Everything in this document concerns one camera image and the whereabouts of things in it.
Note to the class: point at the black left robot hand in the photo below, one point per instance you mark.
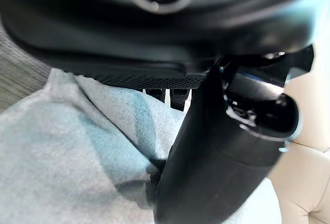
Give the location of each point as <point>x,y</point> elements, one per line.
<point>211,157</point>

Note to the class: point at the light blue-grey cushion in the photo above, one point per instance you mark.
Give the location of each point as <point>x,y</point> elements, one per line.
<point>77,144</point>

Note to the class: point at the beige tufted leather sofa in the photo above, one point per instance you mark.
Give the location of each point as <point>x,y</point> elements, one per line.
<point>306,172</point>

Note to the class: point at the grey ribbed fabric cushion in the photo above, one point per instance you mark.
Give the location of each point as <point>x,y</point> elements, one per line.
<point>18,74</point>

